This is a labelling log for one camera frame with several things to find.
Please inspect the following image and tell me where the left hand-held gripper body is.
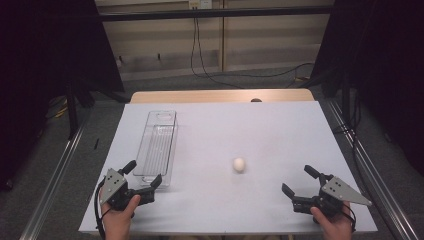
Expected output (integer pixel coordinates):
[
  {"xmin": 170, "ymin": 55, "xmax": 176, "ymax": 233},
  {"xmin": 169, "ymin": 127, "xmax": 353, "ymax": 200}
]
[{"xmin": 99, "ymin": 168, "xmax": 157, "ymax": 212}]

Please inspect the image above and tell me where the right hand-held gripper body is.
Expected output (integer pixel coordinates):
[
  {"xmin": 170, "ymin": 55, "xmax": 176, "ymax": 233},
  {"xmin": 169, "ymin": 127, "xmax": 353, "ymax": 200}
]
[{"xmin": 291, "ymin": 175, "xmax": 373, "ymax": 218}]

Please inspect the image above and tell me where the clear plastic container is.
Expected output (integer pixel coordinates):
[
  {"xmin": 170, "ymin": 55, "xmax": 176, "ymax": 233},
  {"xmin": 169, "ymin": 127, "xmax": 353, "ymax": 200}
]
[{"xmin": 132, "ymin": 110, "xmax": 179, "ymax": 188}]

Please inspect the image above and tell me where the white egg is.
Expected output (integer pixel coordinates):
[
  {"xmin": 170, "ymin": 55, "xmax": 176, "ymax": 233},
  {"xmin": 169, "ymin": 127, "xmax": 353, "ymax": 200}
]
[{"xmin": 232, "ymin": 157, "xmax": 247, "ymax": 174}]

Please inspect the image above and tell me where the person's right hand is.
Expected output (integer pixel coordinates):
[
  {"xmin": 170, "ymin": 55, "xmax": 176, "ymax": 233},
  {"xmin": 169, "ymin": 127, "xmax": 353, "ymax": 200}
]
[{"xmin": 309, "ymin": 201, "xmax": 354, "ymax": 240}]

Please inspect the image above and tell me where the person's left hand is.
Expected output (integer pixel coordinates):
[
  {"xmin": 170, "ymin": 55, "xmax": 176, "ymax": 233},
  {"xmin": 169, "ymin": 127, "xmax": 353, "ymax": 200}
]
[{"xmin": 99, "ymin": 194, "xmax": 142, "ymax": 240}]

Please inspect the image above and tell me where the white board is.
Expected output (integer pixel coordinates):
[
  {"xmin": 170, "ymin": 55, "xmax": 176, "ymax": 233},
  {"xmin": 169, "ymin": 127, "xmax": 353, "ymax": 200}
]
[{"xmin": 78, "ymin": 101, "xmax": 379, "ymax": 235}]

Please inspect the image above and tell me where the black stand leg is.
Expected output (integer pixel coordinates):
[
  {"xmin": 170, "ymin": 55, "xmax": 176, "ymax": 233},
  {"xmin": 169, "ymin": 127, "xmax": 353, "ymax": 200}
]
[
  {"xmin": 340, "ymin": 71, "xmax": 352, "ymax": 125},
  {"xmin": 64, "ymin": 79, "xmax": 82, "ymax": 140}
]

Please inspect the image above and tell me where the wooden table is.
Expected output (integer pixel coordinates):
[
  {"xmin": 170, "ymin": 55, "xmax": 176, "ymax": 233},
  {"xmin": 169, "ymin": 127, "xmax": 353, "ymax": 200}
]
[{"xmin": 129, "ymin": 87, "xmax": 316, "ymax": 105}]

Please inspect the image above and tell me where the black curtain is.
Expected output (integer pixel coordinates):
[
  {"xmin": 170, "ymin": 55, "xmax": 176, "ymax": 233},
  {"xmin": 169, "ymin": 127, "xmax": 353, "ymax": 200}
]
[
  {"xmin": 311, "ymin": 0, "xmax": 424, "ymax": 176},
  {"xmin": 0, "ymin": 0, "xmax": 125, "ymax": 194}
]

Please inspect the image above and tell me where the black horizontal bar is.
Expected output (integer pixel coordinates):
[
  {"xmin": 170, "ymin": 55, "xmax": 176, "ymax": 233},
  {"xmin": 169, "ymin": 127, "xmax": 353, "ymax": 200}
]
[{"xmin": 97, "ymin": 5, "xmax": 335, "ymax": 23}]

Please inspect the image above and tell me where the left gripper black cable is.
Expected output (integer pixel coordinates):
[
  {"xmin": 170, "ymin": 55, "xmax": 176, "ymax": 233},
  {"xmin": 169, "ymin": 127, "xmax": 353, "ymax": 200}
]
[{"xmin": 93, "ymin": 179, "xmax": 108, "ymax": 240}]

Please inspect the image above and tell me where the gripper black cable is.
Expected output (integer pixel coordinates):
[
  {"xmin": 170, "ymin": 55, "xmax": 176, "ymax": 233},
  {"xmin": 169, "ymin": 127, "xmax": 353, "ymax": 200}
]
[
  {"xmin": 93, "ymin": 179, "xmax": 108, "ymax": 240},
  {"xmin": 342, "ymin": 203, "xmax": 357, "ymax": 233}
]

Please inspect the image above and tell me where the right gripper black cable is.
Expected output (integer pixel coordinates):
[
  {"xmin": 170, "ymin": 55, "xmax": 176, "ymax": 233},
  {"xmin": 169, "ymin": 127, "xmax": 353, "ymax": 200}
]
[{"xmin": 342, "ymin": 203, "xmax": 357, "ymax": 233}]

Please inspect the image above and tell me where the aluminium rail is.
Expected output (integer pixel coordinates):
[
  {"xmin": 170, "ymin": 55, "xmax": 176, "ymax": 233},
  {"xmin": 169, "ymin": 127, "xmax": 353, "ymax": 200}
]
[
  {"xmin": 19, "ymin": 113, "xmax": 92, "ymax": 240},
  {"xmin": 325, "ymin": 99, "xmax": 420, "ymax": 240}
]

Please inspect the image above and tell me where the yellow cable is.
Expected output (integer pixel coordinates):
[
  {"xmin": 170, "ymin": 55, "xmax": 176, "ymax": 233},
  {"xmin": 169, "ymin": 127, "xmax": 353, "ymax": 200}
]
[{"xmin": 49, "ymin": 105, "xmax": 67, "ymax": 119}]

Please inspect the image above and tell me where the long black floor cable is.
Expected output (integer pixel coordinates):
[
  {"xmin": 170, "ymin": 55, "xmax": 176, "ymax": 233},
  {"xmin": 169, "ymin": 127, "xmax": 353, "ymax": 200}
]
[{"xmin": 195, "ymin": 17, "xmax": 315, "ymax": 80}]

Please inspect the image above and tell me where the black wall cable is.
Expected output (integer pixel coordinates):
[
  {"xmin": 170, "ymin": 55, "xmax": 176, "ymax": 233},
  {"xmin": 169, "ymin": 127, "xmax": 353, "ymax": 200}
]
[{"xmin": 190, "ymin": 17, "xmax": 246, "ymax": 90}]

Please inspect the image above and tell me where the white wall socket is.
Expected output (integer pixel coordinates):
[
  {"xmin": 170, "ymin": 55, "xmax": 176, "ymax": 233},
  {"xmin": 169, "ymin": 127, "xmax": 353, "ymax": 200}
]
[{"xmin": 187, "ymin": 0, "xmax": 214, "ymax": 10}]

